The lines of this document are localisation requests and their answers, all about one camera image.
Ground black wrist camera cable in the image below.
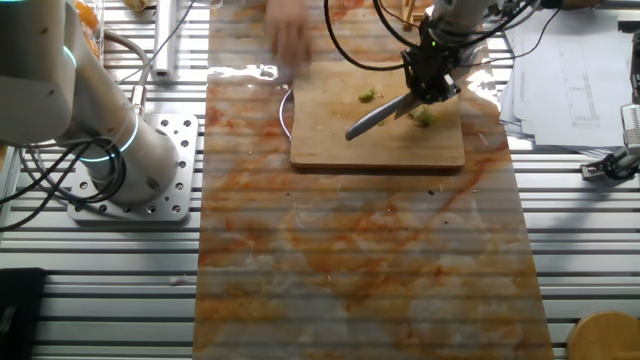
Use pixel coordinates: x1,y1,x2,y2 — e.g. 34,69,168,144
322,0,562,72

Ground black rectangular case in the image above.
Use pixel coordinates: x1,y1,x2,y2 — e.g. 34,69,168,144
0,267,48,360

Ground orange marble patterned mat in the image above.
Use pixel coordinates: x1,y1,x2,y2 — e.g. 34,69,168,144
192,0,555,360

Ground green scallion stalk piece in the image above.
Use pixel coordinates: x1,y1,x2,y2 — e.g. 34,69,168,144
409,105,437,128

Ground steel cleaver knife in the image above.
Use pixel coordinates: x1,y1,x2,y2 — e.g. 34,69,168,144
344,79,464,142

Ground wrist camera on silver bracket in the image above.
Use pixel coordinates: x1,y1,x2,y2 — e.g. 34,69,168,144
499,0,566,21

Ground white plastic wrap roll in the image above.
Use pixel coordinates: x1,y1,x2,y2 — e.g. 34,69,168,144
151,0,180,82

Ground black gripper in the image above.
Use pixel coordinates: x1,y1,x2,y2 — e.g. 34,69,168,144
402,42,461,104

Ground small silver camera on mount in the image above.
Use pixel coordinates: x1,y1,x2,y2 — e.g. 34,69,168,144
579,102,640,182

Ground person hand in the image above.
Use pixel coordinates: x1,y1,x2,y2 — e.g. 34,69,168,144
264,0,314,71

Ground wooden cutting board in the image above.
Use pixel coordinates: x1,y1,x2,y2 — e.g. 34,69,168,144
278,59,466,169

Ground wooden cup tree stand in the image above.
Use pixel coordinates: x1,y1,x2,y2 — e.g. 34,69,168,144
566,309,640,360

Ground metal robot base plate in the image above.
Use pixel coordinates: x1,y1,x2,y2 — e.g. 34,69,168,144
67,113,200,223

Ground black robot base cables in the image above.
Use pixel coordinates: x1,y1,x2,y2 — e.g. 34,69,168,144
0,137,129,232

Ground white paper sheets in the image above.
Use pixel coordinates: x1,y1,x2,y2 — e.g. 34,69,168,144
498,0,640,154

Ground orange fruit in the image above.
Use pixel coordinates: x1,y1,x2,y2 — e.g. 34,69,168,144
82,34,103,61
72,0,100,31

